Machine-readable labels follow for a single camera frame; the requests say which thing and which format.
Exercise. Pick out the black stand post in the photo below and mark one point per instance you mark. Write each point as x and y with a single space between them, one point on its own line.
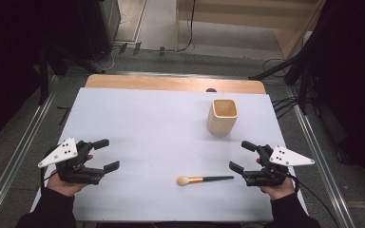
44 79

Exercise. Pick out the dark curtain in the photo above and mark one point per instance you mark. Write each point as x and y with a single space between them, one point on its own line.
6 63
351 79

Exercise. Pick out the person's right hand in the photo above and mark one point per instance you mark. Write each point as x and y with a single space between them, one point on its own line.
278 192

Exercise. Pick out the white board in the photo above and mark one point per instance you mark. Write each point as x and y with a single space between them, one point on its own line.
152 133

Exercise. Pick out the black cabinet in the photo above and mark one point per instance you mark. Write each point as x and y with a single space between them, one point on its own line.
98 25

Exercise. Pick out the light wooden shelf unit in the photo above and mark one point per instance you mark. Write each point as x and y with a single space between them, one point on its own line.
250 22

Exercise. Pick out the black stand leg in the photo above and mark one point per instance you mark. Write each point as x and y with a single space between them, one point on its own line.
82 63

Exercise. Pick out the person's left hand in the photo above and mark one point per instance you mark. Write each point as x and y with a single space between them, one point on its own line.
64 189

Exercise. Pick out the beige square cup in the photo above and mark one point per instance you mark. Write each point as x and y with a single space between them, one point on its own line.
221 122

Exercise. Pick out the black tripod leg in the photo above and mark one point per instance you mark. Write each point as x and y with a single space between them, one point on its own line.
272 70

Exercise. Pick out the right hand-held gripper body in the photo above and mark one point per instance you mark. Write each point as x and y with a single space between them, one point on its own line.
285 156

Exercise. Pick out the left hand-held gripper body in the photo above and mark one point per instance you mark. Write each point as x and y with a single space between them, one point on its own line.
64 152

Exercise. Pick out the metal floor rail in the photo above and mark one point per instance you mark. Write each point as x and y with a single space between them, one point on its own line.
321 161
19 148

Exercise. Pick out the dark power plugs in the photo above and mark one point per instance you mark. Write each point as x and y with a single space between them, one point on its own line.
137 48

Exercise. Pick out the wooden table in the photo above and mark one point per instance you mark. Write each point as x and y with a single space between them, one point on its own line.
171 84

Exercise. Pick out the black tripod post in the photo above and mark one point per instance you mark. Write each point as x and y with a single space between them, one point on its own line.
303 91

